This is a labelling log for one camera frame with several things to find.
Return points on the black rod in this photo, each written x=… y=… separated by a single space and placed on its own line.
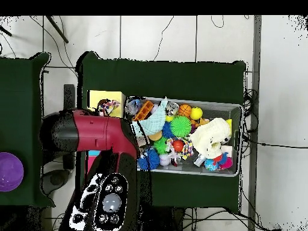
x=57 y=30

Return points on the mint green waffle cloth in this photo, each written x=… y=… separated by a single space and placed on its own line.
x=153 y=122

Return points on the black panel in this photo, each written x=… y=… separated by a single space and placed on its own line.
x=69 y=96

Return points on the purple bowl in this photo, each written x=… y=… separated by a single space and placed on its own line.
x=9 y=172

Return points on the wooden three-hole box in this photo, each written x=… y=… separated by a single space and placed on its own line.
x=96 y=96

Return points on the green side table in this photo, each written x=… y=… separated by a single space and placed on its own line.
x=19 y=96

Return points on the clear mesh bin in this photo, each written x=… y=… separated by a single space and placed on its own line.
x=236 y=115

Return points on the small orange basketball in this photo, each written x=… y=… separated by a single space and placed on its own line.
x=185 y=110

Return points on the round wooden disc toy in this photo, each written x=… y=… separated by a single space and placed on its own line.
x=155 y=136

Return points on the large blue spiky ball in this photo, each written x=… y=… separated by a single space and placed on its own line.
x=150 y=160

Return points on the green spiky ball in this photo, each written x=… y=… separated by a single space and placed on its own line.
x=181 y=126

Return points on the colourful patterned cloth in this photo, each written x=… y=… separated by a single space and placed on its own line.
x=109 y=107

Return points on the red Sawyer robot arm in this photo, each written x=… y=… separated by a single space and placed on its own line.
x=96 y=132

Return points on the yellow ball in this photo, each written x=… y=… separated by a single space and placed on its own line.
x=196 y=113

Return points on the cream waffle cloth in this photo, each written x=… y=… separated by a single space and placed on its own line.
x=211 y=134

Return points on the silver drink can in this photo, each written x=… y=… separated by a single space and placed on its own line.
x=172 y=108

